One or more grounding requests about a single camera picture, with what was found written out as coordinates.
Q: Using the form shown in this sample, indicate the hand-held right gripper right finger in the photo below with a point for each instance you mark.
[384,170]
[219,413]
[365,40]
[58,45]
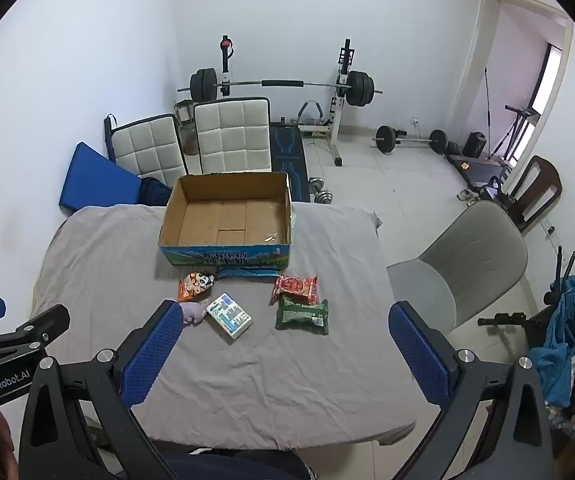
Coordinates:
[420,360]

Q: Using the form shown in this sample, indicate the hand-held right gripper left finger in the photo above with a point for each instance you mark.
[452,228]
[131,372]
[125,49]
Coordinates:
[152,355]

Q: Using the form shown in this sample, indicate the purple plush toy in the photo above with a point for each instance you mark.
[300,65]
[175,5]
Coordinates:
[192,312]

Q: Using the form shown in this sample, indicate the orange snack packet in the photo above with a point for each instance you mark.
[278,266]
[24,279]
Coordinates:
[195,285]

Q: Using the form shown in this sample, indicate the white and green carton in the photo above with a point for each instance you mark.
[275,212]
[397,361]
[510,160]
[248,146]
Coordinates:
[230,316]

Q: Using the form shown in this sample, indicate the green snack packet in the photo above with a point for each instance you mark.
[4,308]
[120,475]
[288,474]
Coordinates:
[302,316]

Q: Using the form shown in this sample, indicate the red snack packet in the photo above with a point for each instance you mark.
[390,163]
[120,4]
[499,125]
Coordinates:
[295,290]

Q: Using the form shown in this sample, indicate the printed cardboard box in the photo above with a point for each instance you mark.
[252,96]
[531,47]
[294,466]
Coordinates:
[227,220]

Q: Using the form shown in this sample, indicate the grey shell chair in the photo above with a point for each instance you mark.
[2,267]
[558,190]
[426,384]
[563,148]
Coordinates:
[472,255]

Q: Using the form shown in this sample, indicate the grey tablecloth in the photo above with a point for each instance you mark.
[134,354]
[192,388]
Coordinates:
[277,375]

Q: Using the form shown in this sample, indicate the blue jacket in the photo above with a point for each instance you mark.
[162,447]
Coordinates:
[560,340]

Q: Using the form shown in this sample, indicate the blue foam mat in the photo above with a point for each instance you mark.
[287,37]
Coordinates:
[97,180]

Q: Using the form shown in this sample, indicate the dark blue patterned cloth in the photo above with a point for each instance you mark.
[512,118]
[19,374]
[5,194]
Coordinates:
[155,192]

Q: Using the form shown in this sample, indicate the black antenna device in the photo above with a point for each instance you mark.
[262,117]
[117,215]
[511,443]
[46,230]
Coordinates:
[562,275]

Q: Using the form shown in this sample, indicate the clear plastic wrapper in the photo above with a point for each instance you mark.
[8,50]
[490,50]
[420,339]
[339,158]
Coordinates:
[275,237]

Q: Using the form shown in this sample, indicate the pair of shoes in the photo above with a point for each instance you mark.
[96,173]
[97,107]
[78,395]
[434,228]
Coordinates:
[469,196]

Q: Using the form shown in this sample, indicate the chrome dumbbell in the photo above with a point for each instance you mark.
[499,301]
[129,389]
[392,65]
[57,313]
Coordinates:
[321,192]

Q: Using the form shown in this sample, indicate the white padded chair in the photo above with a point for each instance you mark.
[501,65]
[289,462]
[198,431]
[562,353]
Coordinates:
[150,152]
[232,135]

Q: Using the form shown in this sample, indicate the brown wooden chair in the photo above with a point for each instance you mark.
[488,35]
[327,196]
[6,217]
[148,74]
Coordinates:
[542,180]

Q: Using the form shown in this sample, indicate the black speaker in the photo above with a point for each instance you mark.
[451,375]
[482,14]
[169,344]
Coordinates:
[474,145]

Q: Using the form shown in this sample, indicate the short barbell with black plates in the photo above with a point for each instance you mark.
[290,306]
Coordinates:
[385,139]

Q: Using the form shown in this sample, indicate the black and blue exercise mat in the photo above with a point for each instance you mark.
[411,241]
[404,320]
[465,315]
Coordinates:
[287,160]

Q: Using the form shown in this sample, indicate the black tripod stand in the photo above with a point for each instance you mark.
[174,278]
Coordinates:
[515,130]

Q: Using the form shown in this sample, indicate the white barbell rack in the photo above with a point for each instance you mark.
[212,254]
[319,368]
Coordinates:
[335,125]

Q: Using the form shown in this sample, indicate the long barbell with black plates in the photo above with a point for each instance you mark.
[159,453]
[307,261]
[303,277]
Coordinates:
[202,85]

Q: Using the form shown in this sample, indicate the window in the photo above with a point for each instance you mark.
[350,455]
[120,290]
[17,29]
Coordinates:
[550,80]

